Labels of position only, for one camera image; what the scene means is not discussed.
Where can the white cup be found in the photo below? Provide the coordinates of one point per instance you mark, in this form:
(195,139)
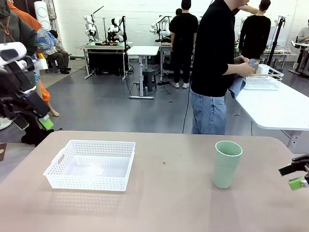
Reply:
(262,69)

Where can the white perforated plastic basket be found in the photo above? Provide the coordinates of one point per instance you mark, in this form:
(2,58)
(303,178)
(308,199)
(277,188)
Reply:
(89,166)

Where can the grey plastic stool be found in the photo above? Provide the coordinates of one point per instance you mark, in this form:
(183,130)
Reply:
(149,79)

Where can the figure in dark green jacket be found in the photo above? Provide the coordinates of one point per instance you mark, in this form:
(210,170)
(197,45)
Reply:
(17,31)

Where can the person in grey at desk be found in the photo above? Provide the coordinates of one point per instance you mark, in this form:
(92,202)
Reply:
(303,38)

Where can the person's right hand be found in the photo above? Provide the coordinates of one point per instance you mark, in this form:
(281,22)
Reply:
(248,69)

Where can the person in black shirt, jeans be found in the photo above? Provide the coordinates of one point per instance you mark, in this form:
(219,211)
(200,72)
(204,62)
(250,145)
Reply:
(212,60)

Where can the yellow and white object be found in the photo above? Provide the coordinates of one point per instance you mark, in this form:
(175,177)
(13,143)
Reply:
(43,63)

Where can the large white side table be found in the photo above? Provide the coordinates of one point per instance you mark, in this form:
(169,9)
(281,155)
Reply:
(277,108)

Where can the blue patterned garment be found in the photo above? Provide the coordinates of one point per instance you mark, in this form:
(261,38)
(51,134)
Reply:
(47,46)

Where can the white round fan base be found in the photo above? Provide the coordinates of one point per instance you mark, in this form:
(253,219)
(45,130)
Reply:
(4,123)

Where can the seated person in grey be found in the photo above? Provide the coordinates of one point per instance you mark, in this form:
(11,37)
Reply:
(59,55)

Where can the white height-adjustable desk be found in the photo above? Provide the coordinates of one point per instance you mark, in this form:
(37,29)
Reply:
(142,52)

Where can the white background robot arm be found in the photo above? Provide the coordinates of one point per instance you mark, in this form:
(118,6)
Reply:
(159,27)
(115,29)
(89,29)

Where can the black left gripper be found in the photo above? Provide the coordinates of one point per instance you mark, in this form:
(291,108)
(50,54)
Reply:
(14,101)

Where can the clear glass cup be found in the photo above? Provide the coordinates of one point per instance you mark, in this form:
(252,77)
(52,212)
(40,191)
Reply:
(255,64)

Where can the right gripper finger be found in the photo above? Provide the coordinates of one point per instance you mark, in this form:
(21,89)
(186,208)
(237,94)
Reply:
(293,166)
(296,184)

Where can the bystander in black sweater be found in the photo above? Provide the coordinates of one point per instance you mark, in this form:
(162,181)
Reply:
(254,33)

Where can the brown board piece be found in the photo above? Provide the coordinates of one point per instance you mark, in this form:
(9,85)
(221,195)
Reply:
(3,152)

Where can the black tripod stand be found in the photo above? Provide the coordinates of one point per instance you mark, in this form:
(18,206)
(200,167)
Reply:
(275,41)

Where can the pale green cup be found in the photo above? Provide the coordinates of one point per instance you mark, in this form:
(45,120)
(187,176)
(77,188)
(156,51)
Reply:
(226,166)

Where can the person's left hand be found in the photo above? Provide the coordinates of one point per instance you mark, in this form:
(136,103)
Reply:
(243,59)

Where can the person's right forearm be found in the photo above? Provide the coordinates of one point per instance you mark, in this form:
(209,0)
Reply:
(234,69)

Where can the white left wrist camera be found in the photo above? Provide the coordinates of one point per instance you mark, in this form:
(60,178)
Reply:
(12,54)

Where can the bystander in black, white shoes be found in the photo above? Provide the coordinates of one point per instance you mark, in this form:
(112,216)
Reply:
(183,43)

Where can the dark desk with robots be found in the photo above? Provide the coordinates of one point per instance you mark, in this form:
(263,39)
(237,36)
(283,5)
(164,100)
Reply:
(106,58)

